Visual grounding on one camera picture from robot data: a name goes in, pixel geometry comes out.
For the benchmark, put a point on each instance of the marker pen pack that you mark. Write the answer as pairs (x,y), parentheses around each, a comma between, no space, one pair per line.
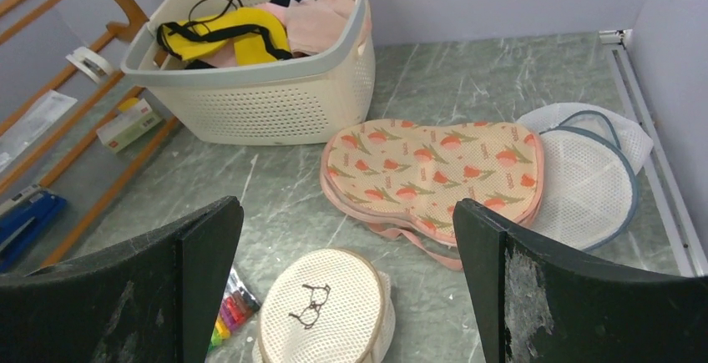
(238,305)

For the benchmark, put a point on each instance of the white tape roll on shelf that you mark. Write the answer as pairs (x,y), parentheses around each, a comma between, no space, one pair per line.
(91,64)

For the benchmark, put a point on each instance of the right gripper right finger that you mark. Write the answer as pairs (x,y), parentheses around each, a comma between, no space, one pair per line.
(537,300)

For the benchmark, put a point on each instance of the small cardboard box on shelf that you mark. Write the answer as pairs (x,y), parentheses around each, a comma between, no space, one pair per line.
(135,118)

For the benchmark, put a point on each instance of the floral pink laundry bag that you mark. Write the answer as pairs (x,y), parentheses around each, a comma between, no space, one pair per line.
(403,179)

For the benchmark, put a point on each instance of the white mesh laundry bag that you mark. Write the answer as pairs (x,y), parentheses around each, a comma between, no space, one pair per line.
(592,158)

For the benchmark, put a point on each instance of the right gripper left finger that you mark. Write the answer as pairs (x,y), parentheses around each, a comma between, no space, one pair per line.
(150,298)

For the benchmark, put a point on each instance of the papers on shelf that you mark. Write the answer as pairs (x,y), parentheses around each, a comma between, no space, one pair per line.
(42,115)

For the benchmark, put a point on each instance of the aluminium frame rail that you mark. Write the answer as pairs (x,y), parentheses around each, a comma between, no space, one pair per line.
(681,233)

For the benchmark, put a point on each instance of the blue stapler on shelf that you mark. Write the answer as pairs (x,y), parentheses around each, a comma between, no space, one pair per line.
(23,218)

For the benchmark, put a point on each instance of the yellow black item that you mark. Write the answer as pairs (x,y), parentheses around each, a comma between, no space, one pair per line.
(237,36)

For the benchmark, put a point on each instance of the beige mesh laundry bag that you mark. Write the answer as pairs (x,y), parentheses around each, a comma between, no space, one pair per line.
(331,305)

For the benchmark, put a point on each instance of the orange wooden shelf rack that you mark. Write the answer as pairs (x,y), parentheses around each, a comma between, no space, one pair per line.
(60,84)

